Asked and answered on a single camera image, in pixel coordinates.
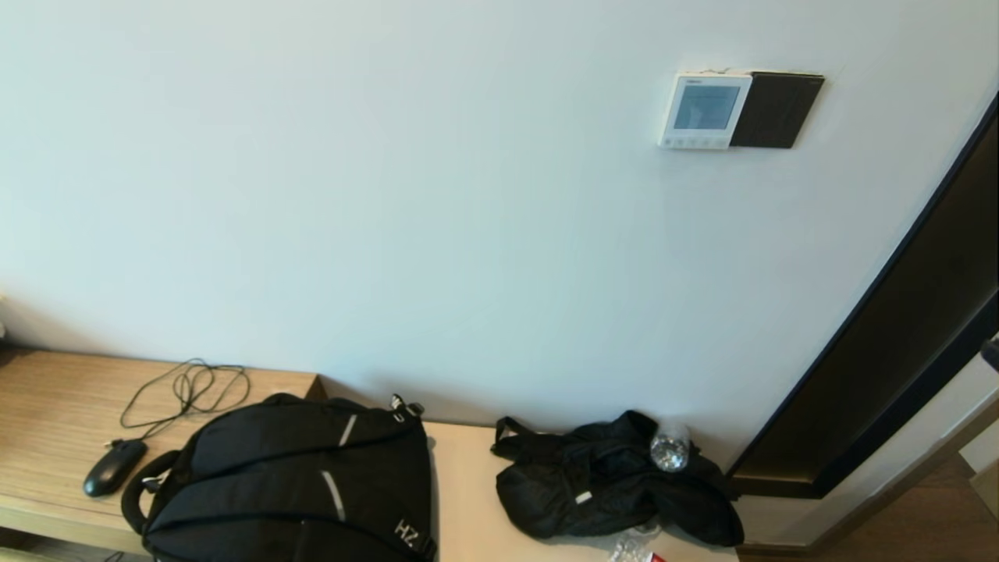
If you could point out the wooden desk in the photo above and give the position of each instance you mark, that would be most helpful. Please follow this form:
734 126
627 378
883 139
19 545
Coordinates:
55 406

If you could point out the dark wall switch panel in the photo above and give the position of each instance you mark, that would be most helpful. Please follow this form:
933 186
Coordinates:
776 109

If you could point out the crumpled black soft bag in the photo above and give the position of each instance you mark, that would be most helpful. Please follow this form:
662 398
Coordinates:
593 484

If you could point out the clear bottle with red label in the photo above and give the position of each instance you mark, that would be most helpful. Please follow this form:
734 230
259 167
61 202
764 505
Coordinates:
628 550

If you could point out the clear unlabelled plastic bottle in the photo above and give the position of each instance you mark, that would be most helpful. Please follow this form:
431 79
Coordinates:
670 453

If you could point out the beige low cabinet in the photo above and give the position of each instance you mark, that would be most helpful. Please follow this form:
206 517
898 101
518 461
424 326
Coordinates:
464 507

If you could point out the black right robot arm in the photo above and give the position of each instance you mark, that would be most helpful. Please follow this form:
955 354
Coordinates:
993 353

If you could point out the black computer mouse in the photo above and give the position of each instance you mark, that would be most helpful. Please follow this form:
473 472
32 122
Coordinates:
113 468

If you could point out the black backpack with grey stripes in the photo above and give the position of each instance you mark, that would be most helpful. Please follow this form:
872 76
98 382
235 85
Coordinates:
289 484

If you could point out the dark brown door frame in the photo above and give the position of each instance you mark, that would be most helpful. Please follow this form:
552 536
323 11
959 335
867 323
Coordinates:
897 375

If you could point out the white wall thermostat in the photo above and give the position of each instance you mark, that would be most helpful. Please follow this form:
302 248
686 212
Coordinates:
706 109

